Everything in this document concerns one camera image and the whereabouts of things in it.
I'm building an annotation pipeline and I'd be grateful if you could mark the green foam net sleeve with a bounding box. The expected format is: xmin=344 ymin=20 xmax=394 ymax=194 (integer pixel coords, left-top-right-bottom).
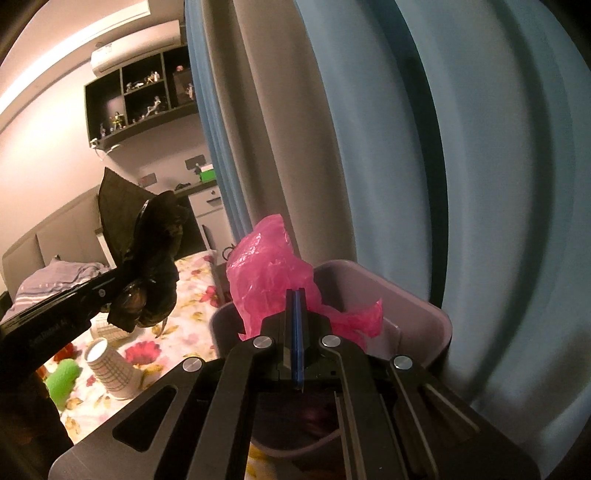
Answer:
xmin=45 ymin=359 xmax=81 ymax=410

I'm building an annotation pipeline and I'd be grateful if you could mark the purple striped duvet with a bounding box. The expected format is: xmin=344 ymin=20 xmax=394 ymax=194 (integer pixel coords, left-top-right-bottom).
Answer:
xmin=1 ymin=260 xmax=110 ymax=324

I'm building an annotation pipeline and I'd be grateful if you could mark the blue and grey curtain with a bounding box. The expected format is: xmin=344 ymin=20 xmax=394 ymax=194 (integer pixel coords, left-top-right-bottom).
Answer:
xmin=184 ymin=1 xmax=590 ymax=479

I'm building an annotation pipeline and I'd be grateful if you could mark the grey wall socket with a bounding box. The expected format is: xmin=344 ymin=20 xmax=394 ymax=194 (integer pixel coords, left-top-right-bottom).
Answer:
xmin=138 ymin=173 xmax=157 ymax=188
xmin=184 ymin=155 xmax=206 ymax=170

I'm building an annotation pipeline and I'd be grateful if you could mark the floral bed sheet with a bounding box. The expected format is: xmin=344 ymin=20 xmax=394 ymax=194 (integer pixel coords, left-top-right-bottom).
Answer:
xmin=42 ymin=250 xmax=224 ymax=444

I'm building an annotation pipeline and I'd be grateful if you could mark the green box on desk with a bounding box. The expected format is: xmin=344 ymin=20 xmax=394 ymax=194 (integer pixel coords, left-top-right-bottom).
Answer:
xmin=199 ymin=164 xmax=216 ymax=183

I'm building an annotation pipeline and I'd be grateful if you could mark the red snack wrapper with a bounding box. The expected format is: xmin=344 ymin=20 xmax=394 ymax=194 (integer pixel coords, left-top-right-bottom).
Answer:
xmin=53 ymin=343 xmax=78 ymax=363

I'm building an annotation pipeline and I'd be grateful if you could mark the dark wall shelf unit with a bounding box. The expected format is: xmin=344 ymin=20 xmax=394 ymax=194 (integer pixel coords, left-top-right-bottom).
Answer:
xmin=84 ymin=45 xmax=197 ymax=152

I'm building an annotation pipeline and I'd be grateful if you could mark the white drawer cabinet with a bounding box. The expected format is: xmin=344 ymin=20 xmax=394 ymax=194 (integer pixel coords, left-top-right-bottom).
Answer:
xmin=188 ymin=186 xmax=235 ymax=265

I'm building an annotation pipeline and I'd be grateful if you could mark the black plastic bag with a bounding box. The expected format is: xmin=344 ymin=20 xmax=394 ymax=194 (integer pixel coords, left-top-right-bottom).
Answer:
xmin=97 ymin=168 xmax=188 ymax=333

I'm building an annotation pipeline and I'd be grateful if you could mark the white air conditioner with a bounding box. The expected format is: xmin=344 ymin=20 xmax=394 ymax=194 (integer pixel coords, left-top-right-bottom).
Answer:
xmin=90 ymin=20 xmax=181 ymax=78

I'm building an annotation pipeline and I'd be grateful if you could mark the purple plastic trash bin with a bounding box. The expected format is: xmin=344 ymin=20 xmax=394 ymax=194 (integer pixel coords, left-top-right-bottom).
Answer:
xmin=208 ymin=258 xmax=454 ymax=458

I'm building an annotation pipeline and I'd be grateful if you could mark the grey padded headboard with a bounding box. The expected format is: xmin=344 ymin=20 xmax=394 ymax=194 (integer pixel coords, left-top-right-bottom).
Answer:
xmin=1 ymin=186 xmax=108 ymax=300

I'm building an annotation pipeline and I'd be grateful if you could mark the pink plastic bag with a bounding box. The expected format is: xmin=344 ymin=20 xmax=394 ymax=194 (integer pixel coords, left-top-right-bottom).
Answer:
xmin=226 ymin=214 xmax=384 ymax=348

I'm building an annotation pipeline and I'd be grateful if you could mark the lying checked paper cup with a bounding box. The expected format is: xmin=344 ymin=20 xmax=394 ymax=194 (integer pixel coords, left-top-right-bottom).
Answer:
xmin=90 ymin=318 xmax=131 ymax=343

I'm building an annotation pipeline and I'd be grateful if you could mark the upright checked paper cup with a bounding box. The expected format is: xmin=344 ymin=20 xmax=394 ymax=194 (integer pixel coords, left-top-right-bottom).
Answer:
xmin=83 ymin=337 xmax=141 ymax=399

